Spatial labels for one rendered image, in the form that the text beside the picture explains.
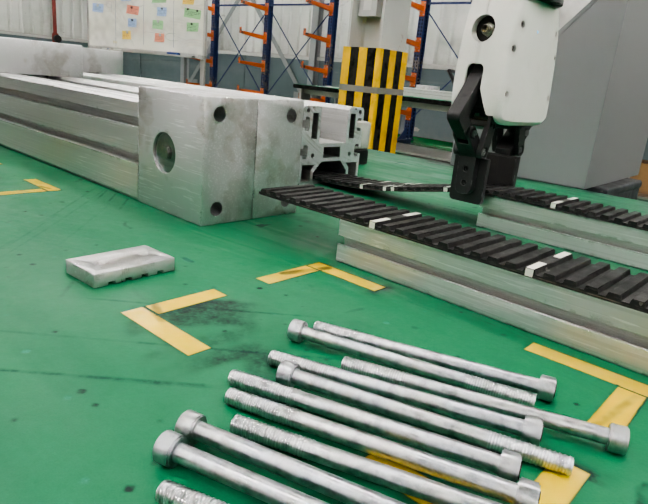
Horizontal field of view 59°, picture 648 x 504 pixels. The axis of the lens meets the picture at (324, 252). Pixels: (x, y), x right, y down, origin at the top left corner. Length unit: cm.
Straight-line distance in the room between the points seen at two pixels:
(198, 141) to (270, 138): 6
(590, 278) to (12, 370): 26
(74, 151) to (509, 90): 40
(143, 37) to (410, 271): 635
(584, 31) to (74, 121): 64
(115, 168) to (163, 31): 595
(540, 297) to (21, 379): 23
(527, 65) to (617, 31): 36
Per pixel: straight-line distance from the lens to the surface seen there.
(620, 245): 50
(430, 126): 941
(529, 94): 53
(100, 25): 700
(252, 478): 17
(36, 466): 20
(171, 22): 642
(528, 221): 52
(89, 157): 58
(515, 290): 31
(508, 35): 49
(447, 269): 33
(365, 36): 414
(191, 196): 44
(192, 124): 43
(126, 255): 34
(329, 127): 69
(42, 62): 81
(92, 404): 22
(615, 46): 87
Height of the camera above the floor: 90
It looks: 17 degrees down
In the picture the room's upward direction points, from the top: 6 degrees clockwise
